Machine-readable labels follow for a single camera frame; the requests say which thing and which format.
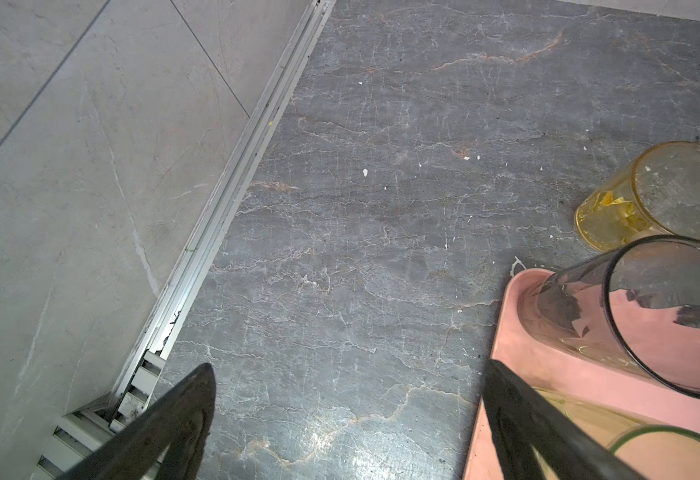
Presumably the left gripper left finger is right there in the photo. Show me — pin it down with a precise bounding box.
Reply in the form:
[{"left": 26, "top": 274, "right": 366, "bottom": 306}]
[{"left": 61, "top": 363, "right": 216, "bottom": 479}]

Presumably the dark grey tall glass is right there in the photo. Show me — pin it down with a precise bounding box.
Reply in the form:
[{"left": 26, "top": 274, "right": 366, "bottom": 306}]
[{"left": 517, "top": 235, "right": 700, "bottom": 399}]

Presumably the pink plastic tray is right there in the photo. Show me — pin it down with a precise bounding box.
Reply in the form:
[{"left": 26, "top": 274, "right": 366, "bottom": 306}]
[{"left": 462, "top": 268, "right": 700, "bottom": 480}]

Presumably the light green tall glass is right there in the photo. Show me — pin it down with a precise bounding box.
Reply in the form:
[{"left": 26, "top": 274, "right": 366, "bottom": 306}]
[{"left": 536, "top": 388, "right": 700, "bottom": 479}]

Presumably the short yellow glass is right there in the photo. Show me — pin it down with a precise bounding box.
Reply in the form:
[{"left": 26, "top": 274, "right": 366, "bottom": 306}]
[{"left": 575, "top": 141, "right": 700, "bottom": 252}]

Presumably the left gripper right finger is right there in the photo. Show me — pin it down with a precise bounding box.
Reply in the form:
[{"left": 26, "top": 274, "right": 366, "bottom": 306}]
[{"left": 482, "top": 360, "right": 643, "bottom": 479}]

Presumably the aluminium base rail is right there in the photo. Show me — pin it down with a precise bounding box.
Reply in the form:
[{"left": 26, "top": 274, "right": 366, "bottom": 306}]
[{"left": 32, "top": 1, "right": 334, "bottom": 479}]

